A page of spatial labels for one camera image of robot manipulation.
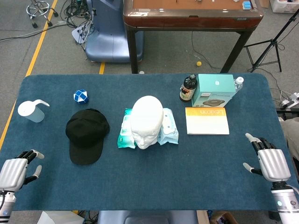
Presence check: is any white multi-socket strip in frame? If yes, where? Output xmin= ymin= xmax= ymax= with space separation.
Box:
xmin=71 ymin=24 xmax=91 ymax=44

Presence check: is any blue felt table cover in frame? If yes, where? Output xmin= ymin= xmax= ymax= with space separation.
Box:
xmin=0 ymin=73 xmax=299 ymax=212

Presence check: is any clear plastic water bottle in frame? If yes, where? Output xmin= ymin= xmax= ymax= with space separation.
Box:
xmin=233 ymin=77 xmax=245 ymax=92

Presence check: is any green wet wipes pack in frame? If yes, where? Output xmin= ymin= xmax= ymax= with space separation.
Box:
xmin=117 ymin=108 xmax=137 ymax=149

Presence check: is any black baseball cap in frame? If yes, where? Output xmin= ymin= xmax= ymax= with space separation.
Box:
xmin=65 ymin=108 xmax=111 ymax=166

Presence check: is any chrome stool base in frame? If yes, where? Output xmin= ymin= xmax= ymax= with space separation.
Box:
xmin=26 ymin=0 xmax=59 ymax=29

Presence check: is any teal speaker box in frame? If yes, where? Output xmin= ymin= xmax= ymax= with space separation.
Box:
xmin=192 ymin=74 xmax=235 ymax=108

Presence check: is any brown mahjong table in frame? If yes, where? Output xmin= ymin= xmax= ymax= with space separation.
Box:
xmin=122 ymin=0 xmax=265 ymax=74

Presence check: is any white foam mannequin head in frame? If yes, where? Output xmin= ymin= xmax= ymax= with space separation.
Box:
xmin=130 ymin=95 xmax=164 ymax=150

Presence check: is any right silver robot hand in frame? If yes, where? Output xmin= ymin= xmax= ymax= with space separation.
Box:
xmin=242 ymin=133 xmax=292 ymax=183

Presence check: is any orange white booklet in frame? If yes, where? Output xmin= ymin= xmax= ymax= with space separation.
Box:
xmin=185 ymin=107 xmax=230 ymax=135

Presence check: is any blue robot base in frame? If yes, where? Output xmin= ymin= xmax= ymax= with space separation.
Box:
xmin=85 ymin=0 xmax=144 ymax=63

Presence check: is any black cable bundle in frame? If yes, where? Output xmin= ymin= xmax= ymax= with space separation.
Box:
xmin=60 ymin=0 xmax=98 ymax=30

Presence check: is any blue white puzzle ball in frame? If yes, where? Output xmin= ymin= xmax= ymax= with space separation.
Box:
xmin=73 ymin=90 xmax=90 ymax=105

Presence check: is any black tripod stand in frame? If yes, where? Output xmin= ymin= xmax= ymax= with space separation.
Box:
xmin=243 ymin=8 xmax=299 ymax=73

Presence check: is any white power strip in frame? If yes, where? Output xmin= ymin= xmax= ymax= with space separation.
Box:
xmin=279 ymin=92 xmax=299 ymax=109

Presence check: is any dark brown liquid bottle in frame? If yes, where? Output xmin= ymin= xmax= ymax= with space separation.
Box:
xmin=179 ymin=74 xmax=198 ymax=103

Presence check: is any beige fabric cushion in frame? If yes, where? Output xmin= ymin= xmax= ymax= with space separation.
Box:
xmin=279 ymin=118 xmax=299 ymax=161

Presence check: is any grey floor cable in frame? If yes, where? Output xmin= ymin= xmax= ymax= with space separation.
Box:
xmin=0 ymin=21 xmax=67 ymax=42

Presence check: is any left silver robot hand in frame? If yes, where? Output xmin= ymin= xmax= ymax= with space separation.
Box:
xmin=0 ymin=150 xmax=45 ymax=192

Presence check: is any light blue wet wipes pack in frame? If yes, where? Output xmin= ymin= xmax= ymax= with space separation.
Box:
xmin=157 ymin=107 xmax=179 ymax=146

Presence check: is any brown cardboard box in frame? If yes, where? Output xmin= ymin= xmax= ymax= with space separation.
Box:
xmin=209 ymin=210 xmax=239 ymax=224

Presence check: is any white storage box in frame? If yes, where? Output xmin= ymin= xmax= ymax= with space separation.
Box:
xmin=270 ymin=0 xmax=299 ymax=14

